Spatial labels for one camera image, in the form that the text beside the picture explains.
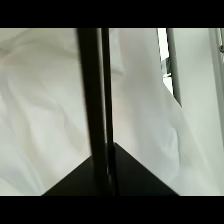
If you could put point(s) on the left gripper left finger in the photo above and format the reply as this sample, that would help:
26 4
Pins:
75 183

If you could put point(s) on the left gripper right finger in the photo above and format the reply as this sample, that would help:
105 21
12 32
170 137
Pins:
140 180

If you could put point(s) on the white long-sleeved shirt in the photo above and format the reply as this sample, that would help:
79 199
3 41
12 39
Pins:
43 116

